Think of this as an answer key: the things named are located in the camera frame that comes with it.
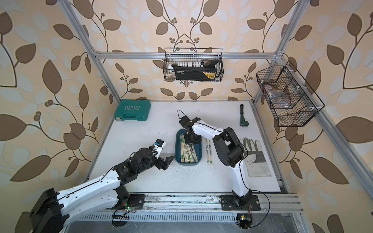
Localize teal plastic storage box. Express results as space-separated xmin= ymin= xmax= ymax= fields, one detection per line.
xmin=174 ymin=129 xmax=202 ymax=166

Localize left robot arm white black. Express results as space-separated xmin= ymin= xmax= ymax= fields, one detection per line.
xmin=30 ymin=145 xmax=174 ymax=233

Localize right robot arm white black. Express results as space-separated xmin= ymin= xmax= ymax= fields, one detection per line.
xmin=179 ymin=115 xmax=253 ymax=208

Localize wrapped chopsticks in box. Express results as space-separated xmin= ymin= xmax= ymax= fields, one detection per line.
xmin=179 ymin=135 xmax=198 ymax=163

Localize black power supply box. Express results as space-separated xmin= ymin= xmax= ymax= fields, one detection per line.
xmin=173 ymin=66 xmax=220 ymax=82

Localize green plastic tool case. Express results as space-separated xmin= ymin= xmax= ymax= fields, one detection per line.
xmin=114 ymin=100 xmax=151 ymax=121

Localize green black hand tool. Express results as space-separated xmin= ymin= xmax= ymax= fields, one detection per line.
xmin=240 ymin=104 xmax=249 ymax=127

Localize white grey work glove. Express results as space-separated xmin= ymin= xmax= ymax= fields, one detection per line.
xmin=240 ymin=137 xmax=271 ymax=177

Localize plastic bag in basket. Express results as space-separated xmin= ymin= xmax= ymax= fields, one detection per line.
xmin=264 ymin=84 xmax=290 ymax=105

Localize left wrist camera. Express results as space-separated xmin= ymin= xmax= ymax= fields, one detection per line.
xmin=152 ymin=139 xmax=166 ymax=159

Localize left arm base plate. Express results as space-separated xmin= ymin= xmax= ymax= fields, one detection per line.
xmin=112 ymin=194 xmax=146 ymax=210

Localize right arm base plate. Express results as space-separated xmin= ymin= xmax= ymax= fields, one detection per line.
xmin=219 ymin=193 xmax=261 ymax=211

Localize black wire basket back wall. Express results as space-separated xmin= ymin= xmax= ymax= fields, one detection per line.
xmin=163 ymin=47 xmax=224 ymax=82

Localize black wire basket wall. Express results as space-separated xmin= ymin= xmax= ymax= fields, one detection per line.
xmin=256 ymin=61 xmax=325 ymax=127
xmin=163 ymin=47 xmax=224 ymax=82

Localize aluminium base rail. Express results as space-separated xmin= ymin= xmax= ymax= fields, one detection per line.
xmin=75 ymin=193 xmax=304 ymax=224

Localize black wire basket right wall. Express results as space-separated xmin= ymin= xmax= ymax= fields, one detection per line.
xmin=256 ymin=61 xmax=325 ymax=127

